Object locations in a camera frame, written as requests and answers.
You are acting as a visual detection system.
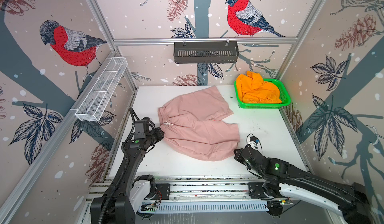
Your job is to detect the pink shorts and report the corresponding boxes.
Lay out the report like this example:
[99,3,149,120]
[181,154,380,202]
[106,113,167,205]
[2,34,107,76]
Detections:
[158,86,240,162]

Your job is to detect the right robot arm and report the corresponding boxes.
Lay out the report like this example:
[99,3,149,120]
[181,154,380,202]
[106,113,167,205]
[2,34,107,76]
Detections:
[234,145,374,224]

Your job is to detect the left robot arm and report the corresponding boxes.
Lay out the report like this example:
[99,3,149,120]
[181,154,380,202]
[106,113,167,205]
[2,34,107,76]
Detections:
[90,127,164,224]

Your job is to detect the orange shorts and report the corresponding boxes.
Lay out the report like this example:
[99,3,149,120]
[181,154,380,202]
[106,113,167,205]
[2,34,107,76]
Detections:
[236,71,282,104]

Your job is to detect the green plastic basket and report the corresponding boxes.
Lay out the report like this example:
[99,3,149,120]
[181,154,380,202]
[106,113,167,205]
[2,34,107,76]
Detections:
[234,78,292,109]

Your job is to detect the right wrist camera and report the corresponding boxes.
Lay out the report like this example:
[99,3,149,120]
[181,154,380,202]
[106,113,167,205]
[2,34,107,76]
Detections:
[248,136,260,149]

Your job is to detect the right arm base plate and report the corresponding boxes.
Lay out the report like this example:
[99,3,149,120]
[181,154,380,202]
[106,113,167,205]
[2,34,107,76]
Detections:
[248,182,288,201]

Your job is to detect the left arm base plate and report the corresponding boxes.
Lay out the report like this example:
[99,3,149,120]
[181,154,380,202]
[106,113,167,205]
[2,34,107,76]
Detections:
[145,184,171,201]

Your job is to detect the aluminium mounting rail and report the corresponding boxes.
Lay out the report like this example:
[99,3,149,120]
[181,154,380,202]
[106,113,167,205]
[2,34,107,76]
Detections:
[86,177,331,202]

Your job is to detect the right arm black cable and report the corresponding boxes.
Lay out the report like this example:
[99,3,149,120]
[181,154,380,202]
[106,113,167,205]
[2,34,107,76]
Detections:
[269,198,302,217]

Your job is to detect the white wire wall basket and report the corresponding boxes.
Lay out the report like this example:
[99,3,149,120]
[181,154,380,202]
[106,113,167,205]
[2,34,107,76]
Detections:
[75,57,128,122]

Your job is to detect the black wall shelf basket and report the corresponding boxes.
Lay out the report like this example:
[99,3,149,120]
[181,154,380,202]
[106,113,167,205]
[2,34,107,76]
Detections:
[174,41,239,64]

